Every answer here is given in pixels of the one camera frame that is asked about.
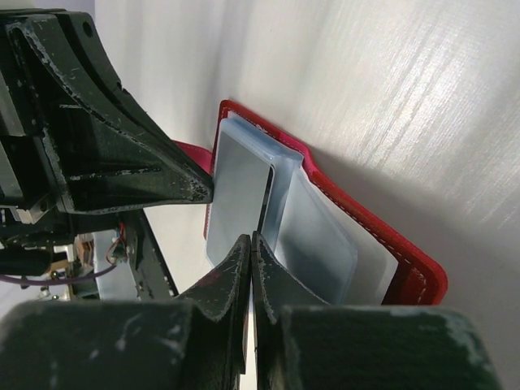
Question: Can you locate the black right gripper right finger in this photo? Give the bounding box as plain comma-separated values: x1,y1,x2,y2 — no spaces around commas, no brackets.
251,233,501,389

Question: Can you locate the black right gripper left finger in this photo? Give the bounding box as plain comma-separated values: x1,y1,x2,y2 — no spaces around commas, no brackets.
1,235,251,389

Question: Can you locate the red leather card holder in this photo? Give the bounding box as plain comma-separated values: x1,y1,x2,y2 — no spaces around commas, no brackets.
201,98,449,306

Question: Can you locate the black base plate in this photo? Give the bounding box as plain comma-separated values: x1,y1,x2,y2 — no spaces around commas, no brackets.
121,210,179,301

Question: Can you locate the grey credit card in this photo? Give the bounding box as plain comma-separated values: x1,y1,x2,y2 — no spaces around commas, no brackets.
206,132,271,267

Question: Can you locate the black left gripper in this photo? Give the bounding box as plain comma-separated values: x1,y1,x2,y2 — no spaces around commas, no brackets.
1,8,213,251

